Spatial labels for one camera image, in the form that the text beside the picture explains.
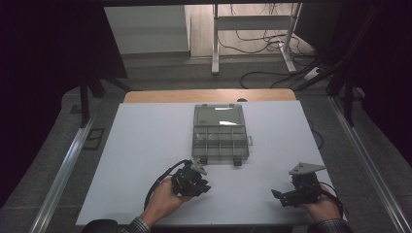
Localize black cables on floor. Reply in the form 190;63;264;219
217;3;325;90

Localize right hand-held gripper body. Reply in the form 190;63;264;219
279;161;327;208

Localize person's right hand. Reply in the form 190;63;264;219
300;183;342;223

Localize grey clear plastic organizer box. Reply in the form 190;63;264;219
190;103;254;167

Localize white board sheet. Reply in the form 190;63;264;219
75;100;348;227

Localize hand-held gripper black cable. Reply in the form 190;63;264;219
143;158;192;211
319;181;345;218

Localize wooden table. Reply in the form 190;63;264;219
122;88;297;104

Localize person's left hand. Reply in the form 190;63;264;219
141;177;192;226

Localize black curtain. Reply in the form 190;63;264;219
0;3;128;208
295;1;412;166

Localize white cabinet panel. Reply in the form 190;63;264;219
103;5;191;55

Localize left hand-held gripper black cable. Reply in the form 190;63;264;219
143;158;192;211

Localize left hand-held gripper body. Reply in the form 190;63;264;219
170;159;211;197

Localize white power strip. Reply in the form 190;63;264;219
303;66;323;82

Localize black metal stand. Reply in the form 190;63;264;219
79;72;133;128
292;48;367;127

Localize right hand-held gripper black cable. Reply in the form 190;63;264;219
319;181;345;218

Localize person's dark clothed knee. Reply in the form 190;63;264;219
81;218;120;233

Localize white metal desk frame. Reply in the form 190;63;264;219
211;3;304;76

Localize aluminium rail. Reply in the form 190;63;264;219
327;96;412;233
28;115;97;233

